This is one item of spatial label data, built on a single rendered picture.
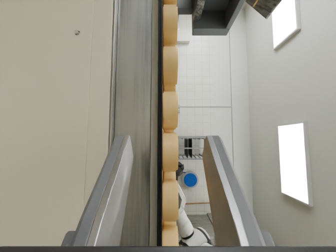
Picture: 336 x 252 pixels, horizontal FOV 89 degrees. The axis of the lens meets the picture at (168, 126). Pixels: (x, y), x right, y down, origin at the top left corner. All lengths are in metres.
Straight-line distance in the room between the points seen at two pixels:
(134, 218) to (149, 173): 0.06
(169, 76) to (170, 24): 0.06
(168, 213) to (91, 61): 0.21
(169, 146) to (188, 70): 4.59
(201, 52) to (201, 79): 0.75
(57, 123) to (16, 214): 0.12
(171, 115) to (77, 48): 0.15
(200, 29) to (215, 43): 4.38
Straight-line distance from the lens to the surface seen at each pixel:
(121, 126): 0.23
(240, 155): 4.75
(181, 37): 5.04
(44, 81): 0.28
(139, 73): 0.25
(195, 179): 4.38
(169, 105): 0.20
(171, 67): 0.22
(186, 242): 0.92
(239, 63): 5.17
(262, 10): 0.91
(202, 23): 0.88
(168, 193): 0.21
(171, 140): 0.20
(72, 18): 0.30
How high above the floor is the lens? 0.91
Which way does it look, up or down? level
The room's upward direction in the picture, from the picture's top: 90 degrees clockwise
